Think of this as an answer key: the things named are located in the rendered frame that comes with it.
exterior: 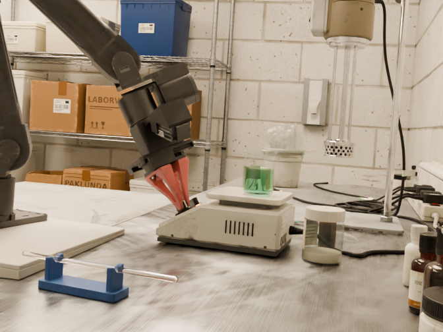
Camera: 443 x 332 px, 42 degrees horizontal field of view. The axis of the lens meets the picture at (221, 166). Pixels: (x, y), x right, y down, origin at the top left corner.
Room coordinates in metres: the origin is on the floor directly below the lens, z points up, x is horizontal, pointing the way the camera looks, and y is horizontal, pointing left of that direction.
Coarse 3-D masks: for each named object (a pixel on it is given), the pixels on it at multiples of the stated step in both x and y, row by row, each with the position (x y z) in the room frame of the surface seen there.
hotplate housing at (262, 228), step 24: (192, 216) 0.88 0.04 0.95; (216, 216) 0.87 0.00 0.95; (240, 216) 0.86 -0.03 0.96; (264, 216) 0.85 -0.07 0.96; (288, 216) 0.91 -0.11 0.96; (168, 240) 0.90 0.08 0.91; (192, 240) 0.89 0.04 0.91; (216, 240) 0.87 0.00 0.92; (240, 240) 0.86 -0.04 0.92; (264, 240) 0.85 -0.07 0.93; (288, 240) 0.94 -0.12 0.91
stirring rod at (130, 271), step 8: (32, 256) 0.65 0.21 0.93; (40, 256) 0.65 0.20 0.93; (56, 256) 0.64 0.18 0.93; (80, 264) 0.63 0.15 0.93; (88, 264) 0.62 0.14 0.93; (96, 264) 0.62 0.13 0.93; (104, 264) 0.62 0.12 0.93; (120, 272) 0.61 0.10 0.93; (128, 272) 0.60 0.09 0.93; (136, 272) 0.60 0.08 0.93; (144, 272) 0.60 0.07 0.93; (168, 280) 0.59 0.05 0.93; (176, 280) 0.59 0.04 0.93
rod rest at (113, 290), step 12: (48, 264) 0.63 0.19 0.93; (60, 264) 0.65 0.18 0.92; (120, 264) 0.62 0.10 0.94; (48, 276) 0.63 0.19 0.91; (60, 276) 0.65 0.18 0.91; (72, 276) 0.65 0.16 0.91; (108, 276) 0.60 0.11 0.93; (120, 276) 0.62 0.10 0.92; (48, 288) 0.62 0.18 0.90; (60, 288) 0.62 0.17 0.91; (72, 288) 0.61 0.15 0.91; (84, 288) 0.61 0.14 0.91; (96, 288) 0.61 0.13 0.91; (108, 288) 0.60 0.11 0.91; (120, 288) 0.62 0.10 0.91; (108, 300) 0.60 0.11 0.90
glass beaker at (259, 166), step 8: (248, 152) 0.89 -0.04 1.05; (256, 152) 0.88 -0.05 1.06; (264, 152) 0.88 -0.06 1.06; (272, 152) 0.88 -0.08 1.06; (248, 160) 0.89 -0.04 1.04; (256, 160) 0.88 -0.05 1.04; (264, 160) 0.88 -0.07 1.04; (272, 160) 0.88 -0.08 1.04; (248, 168) 0.88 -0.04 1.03; (256, 168) 0.88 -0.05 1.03; (264, 168) 0.88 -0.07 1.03; (272, 168) 0.88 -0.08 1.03; (248, 176) 0.88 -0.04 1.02; (256, 176) 0.88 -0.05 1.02; (264, 176) 0.88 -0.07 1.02; (272, 176) 0.89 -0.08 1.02; (248, 184) 0.88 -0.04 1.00; (256, 184) 0.88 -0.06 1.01; (264, 184) 0.88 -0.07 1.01; (272, 184) 0.89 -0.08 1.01; (248, 192) 0.88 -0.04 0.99; (256, 192) 0.88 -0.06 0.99; (264, 192) 0.88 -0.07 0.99; (272, 192) 0.89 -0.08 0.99
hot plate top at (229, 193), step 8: (208, 192) 0.89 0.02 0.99; (216, 192) 0.90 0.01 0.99; (224, 192) 0.90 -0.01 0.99; (232, 192) 0.91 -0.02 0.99; (240, 192) 0.92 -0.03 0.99; (280, 192) 0.95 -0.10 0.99; (288, 192) 0.96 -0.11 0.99; (232, 200) 0.87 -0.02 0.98; (240, 200) 0.87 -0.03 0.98; (248, 200) 0.86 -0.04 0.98; (256, 200) 0.86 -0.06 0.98; (264, 200) 0.86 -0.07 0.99; (272, 200) 0.85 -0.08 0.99; (280, 200) 0.86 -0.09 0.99; (288, 200) 0.92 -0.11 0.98
